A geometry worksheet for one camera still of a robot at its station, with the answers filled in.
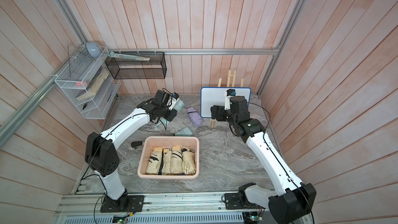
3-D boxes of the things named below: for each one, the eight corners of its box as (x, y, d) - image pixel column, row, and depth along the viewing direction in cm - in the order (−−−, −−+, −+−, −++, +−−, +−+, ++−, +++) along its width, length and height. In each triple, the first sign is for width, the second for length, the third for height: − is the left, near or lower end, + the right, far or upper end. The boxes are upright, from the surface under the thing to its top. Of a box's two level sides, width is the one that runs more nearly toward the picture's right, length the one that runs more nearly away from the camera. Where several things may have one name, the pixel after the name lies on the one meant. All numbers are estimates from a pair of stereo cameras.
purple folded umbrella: (195, 127, 104) (195, 124, 101) (186, 110, 113) (186, 107, 110) (203, 124, 106) (204, 120, 102) (194, 108, 115) (194, 104, 112)
